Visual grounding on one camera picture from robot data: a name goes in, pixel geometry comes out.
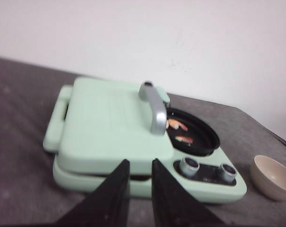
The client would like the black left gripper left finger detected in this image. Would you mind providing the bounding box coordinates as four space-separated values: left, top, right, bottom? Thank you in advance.
55 159 130 227

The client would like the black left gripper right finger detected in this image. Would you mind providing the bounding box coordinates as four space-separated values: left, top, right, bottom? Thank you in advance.
152 159 229 227

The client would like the breakfast maker hinged lid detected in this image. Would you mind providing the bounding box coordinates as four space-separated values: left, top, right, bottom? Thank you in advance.
56 78 174 175

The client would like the beige ribbed bowl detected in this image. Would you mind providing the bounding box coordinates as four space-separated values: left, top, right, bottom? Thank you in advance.
250 155 286 201

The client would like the mint green breakfast maker base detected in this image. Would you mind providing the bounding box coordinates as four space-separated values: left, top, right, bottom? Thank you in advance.
43 85 248 204

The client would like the lower orange shrimp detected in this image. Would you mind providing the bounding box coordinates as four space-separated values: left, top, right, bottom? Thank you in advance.
175 136 194 144

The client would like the left silver control knob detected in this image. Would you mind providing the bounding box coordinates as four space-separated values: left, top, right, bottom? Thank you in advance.
179 157 200 177

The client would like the silver control knob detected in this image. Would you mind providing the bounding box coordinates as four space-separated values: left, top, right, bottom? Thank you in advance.
217 163 237 183
179 157 200 177

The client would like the right silver control knob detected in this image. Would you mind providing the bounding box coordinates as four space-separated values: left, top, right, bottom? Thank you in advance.
217 163 237 183

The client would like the black round frying pan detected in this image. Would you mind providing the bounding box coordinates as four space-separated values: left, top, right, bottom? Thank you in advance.
156 86 221 157

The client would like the grey table cloth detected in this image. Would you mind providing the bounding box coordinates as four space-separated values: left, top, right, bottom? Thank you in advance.
0 58 286 227

